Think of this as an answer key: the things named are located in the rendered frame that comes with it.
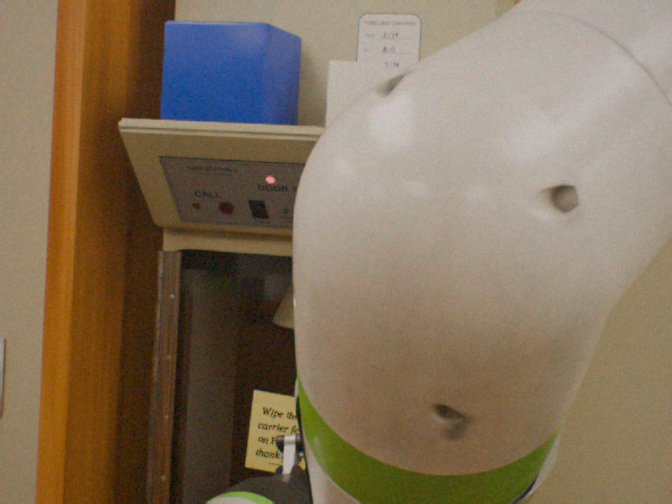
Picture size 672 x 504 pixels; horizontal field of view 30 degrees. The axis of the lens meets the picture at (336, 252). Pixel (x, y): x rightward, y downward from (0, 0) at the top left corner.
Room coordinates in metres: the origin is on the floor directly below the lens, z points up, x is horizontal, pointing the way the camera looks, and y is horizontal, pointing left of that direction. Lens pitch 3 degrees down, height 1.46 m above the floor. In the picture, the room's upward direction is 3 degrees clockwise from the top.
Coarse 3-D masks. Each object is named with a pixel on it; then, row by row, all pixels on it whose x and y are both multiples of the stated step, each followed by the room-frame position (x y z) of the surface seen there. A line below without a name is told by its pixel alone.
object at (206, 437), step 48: (192, 288) 1.23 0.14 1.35; (240, 288) 1.22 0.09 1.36; (288, 288) 1.20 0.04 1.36; (192, 336) 1.23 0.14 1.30; (240, 336) 1.21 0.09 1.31; (288, 336) 1.20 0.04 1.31; (192, 384) 1.23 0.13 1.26; (240, 384) 1.21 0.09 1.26; (288, 384) 1.20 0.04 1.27; (192, 432) 1.23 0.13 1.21; (240, 432) 1.21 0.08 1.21; (192, 480) 1.23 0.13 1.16; (240, 480) 1.21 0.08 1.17
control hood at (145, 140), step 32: (128, 128) 1.14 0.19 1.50; (160, 128) 1.13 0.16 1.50; (192, 128) 1.12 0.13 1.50; (224, 128) 1.11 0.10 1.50; (256, 128) 1.10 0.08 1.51; (288, 128) 1.10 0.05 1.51; (320, 128) 1.09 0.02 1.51; (256, 160) 1.13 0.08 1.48; (288, 160) 1.12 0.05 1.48; (160, 192) 1.19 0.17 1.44; (160, 224) 1.22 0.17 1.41; (192, 224) 1.21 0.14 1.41
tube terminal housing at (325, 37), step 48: (192, 0) 1.25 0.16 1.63; (240, 0) 1.23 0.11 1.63; (288, 0) 1.22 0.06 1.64; (336, 0) 1.21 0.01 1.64; (384, 0) 1.19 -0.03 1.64; (432, 0) 1.18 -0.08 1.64; (480, 0) 1.17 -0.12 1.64; (336, 48) 1.21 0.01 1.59; (432, 48) 1.18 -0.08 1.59; (192, 240) 1.24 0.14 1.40; (240, 240) 1.23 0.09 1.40; (288, 240) 1.22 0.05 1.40
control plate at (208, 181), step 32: (160, 160) 1.16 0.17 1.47; (192, 160) 1.14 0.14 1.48; (224, 160) 1.14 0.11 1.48; (192, 192) 1.18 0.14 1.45; (224, 192) 1.17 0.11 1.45; (256, 192) 1.15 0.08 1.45; (288, 192) 1.14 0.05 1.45; (224, 224) 1.20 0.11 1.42; (256, 224) 1.19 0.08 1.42; (288, 224) 1.18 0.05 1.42
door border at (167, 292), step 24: (168, 264) 1.24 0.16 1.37; (168, 288) 1.24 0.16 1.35; (168, 312) 1.24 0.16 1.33; (168, 336) 1.24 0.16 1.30; (168, 360) 1.24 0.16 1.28; (168, 384) 1.23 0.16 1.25; (168, 408) 1.23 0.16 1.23; (168, 432) 1.23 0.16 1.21; (168, 456) 1.23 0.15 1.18; (168, 480) 1.23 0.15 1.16
